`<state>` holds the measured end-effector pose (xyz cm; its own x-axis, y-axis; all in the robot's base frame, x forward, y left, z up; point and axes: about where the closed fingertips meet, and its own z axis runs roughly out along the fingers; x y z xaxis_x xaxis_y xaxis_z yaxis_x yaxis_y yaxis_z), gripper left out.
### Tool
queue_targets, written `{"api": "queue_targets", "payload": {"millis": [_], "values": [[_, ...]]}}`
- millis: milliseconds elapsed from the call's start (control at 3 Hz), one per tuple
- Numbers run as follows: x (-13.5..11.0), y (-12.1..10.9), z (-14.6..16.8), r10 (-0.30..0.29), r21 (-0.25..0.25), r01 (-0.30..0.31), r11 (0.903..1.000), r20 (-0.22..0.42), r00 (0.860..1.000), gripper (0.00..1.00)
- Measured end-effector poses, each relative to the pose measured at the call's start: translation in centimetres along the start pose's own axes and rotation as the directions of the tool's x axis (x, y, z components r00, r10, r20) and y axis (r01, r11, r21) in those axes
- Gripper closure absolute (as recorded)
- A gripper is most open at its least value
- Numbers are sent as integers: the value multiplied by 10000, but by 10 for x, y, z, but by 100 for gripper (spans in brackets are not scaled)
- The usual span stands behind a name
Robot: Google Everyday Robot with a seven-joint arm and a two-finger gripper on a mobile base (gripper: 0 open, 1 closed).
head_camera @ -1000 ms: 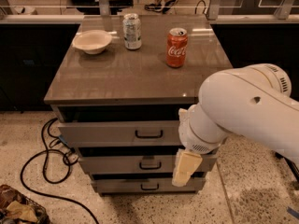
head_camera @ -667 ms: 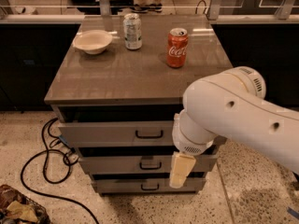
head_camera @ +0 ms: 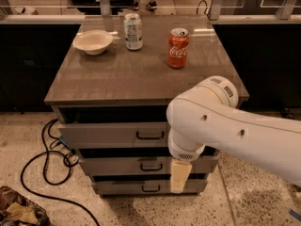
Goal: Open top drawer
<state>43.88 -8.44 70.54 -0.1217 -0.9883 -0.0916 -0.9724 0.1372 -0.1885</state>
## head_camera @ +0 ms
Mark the grey top drawer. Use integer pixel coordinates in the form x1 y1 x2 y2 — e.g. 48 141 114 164
59 122 169 149

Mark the grey drawer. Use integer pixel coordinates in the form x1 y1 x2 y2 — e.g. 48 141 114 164
92 179 207 196
59 122 169 149
80 155 218 176

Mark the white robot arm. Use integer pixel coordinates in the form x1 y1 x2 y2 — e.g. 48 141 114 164
166 75 301 194

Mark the grey bottom drawer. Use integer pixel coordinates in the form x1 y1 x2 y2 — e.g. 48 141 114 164
92 179 207 196

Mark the grey middle drawer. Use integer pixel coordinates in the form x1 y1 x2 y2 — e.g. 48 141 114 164
80 155 218 176

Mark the grey drawer cabinet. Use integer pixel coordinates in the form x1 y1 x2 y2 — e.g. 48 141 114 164
45 15 248 183

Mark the red coca-cola can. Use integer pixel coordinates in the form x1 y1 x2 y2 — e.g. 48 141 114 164
167 27 189 69

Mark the silver soda can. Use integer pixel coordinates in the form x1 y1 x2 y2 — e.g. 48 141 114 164
123 13 143 51

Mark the white bowl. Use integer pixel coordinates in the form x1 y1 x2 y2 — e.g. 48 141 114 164
72 30 113 56

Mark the basket with cloths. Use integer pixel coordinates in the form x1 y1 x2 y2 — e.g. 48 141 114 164
0 186 51 226

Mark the black floor cable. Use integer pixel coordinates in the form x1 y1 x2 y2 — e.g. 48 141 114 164
20 119 102 226

